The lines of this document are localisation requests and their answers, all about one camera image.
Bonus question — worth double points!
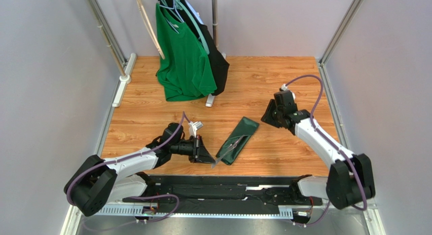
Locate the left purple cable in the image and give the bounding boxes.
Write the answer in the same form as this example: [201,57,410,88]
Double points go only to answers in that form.
[66,111,195,223]

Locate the teal clothes hanger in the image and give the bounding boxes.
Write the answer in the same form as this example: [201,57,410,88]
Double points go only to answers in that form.
[158,0,210,55]

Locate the purple cable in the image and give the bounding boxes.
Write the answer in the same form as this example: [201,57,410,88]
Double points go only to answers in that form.
[281,74,369,227]
[66,111,195,223]

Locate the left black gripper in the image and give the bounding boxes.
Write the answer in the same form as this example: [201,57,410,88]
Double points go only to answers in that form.
[170,135,215,164]

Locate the white clothes rack base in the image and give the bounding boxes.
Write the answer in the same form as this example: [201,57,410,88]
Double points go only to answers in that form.
[205,53,230,107]

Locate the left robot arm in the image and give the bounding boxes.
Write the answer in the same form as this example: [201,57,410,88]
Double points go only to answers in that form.
[63,123,215,217]

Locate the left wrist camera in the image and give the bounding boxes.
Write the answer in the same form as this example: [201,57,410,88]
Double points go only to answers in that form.
[188,121,203,137]

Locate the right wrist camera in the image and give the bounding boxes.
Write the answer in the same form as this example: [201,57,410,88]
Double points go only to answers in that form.
[279,84,296,100]

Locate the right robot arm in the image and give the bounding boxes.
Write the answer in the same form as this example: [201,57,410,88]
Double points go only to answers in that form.
[261,91,376,210]

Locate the metal rack pole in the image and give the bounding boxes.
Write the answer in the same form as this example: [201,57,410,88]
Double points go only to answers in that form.
[211,0,219,47]

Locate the black t-shirt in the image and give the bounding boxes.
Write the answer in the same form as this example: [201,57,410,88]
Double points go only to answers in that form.
[177,0,230,96]

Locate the white corner pole bracket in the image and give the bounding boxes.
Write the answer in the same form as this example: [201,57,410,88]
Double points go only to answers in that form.
[112,53,137,107]

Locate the dark green cloth napkin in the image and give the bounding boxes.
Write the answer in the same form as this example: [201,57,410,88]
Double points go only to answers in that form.
[216,116,260,165]

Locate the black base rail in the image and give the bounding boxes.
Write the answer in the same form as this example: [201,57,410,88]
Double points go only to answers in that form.
[144,175,323,215]

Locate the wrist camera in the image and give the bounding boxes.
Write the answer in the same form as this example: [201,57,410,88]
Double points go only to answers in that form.
[188,121,203,137]
[279,84,296,100]

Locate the green t-shirt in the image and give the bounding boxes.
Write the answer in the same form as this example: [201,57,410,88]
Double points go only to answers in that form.
[155,4,217,102]

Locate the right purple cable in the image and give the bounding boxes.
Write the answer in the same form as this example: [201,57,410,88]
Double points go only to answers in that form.
[281,74,369,227]

